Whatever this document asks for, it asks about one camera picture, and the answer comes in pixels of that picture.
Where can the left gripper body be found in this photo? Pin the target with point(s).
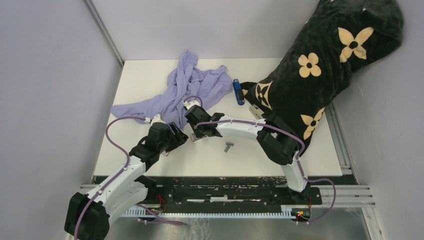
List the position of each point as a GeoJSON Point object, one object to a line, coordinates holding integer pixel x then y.
{"type": "Point", "coordinates": [171, 141]}

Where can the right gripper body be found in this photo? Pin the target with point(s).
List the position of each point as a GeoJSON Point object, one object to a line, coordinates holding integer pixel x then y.
{"type": "Point", "coordinates": [198, 130]}

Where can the blue stapler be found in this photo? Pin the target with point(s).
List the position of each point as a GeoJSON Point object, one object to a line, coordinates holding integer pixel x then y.
{"type": "Point", "coordinates": [238, 92]}

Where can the beige and black stapler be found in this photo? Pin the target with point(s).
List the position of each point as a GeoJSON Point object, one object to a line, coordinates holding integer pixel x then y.
{"type": "Point", "coordinates": [257, 112]}

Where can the box of staples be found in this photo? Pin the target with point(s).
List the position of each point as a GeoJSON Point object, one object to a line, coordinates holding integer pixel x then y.
{"type": "Point", "coordinates": [194, 138]}

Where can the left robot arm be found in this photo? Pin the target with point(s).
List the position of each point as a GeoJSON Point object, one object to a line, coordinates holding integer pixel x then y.
{"type": "Point", "coordinates": [90, 215]}

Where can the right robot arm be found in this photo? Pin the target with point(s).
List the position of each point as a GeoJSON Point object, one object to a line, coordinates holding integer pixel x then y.
{"type": "Point", "coordinates": [278, 141]}

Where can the lavender crumpled cloth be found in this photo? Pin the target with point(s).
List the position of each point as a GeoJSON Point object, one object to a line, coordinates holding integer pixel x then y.
{"type": "Point", "coordinates": [185, 81]}

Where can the black floral blanket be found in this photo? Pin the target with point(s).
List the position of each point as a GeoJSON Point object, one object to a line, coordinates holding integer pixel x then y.
{"type": "Point", "coordinates": [340, 38]}

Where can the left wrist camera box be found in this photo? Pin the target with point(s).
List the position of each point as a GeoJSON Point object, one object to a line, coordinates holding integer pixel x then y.
{"type": "Point", "coordinates": [156, 119]}

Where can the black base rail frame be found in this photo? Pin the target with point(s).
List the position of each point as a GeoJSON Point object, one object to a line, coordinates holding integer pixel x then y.
{"type": "Point", "coordinates": [235, 207]}

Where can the slotted cable duct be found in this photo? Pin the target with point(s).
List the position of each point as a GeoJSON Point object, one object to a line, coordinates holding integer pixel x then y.
{"type": "Point", "coordinates": [139, 212]}

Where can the aluminium rail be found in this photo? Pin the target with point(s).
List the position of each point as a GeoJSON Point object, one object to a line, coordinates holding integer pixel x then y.
{"type": "Point", "coordinates": [209, 191]}

